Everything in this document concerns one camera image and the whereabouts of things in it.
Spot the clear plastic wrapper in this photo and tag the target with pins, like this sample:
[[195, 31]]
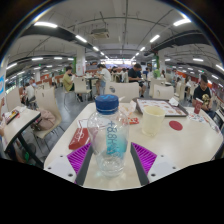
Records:
[[129, 110]]

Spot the dark food tray with paper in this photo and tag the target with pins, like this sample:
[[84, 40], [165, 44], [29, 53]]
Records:
[[163, 107]]

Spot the ceiling strip lights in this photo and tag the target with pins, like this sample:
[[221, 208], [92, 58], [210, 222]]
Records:
[[45, 24]]

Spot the flat round red coaster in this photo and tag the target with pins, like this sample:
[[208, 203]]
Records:
[[175, 125]]

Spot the beige dining chair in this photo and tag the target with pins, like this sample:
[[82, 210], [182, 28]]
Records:
[[163, 92], [81, 85], [125, 91], [46, 100]]

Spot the clear blue-capped water bottle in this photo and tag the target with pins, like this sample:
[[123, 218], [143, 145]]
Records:
[[108, 140]]

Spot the ceiling air conditioner unit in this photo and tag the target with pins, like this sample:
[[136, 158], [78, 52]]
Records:
[[99, 33]]

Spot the red flat packet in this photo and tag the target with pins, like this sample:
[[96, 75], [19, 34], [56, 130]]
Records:
[[79, 138]]

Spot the red paper drink cup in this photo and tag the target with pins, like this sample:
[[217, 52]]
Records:
[[198, 105]]

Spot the person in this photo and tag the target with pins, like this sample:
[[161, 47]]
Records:
[[104, 76], [67, 81], [30, 91], [201, 91], [135, 76]]

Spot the printed paper leaflet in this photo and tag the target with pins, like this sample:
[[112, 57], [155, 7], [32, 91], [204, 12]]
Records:
[[200, 120]]

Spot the pink bag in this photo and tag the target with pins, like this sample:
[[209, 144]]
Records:
[[45, 120]]

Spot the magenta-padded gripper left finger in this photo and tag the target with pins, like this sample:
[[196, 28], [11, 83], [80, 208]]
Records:
[[61, 166]]

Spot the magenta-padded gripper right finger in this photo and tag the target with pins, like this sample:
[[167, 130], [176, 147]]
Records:
[[164, 166]]

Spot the cream paper cup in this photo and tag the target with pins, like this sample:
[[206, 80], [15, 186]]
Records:
[[152, 120]]

